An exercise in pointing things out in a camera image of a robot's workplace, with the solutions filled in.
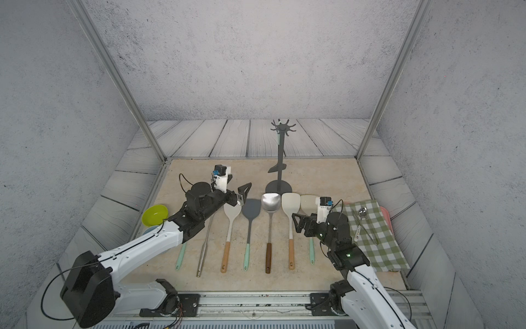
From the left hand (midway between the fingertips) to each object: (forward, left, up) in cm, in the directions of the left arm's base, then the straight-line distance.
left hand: (244, 180), depth 76 cm
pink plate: (-3, -63, -25) cm, 68 cm away
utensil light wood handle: (+6, -20, -25) cm, 32 cm away
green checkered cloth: (-10, -53, -25) cm, 59 cm away
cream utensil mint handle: (+9, -29, -30) cm, 43 cm away
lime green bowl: (+2, +44, -26) cm, 52 cm away
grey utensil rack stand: (+16, -15, -24) cm, 32 cm away
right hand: (-9, -22, -10) cm, 26 cm away
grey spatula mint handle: (+3, -1, -24) cm, 24 cm away
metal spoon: (+1, -53, -25) cm, 58 cm away
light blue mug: (-9, +39, -18) cm, 44 cm away
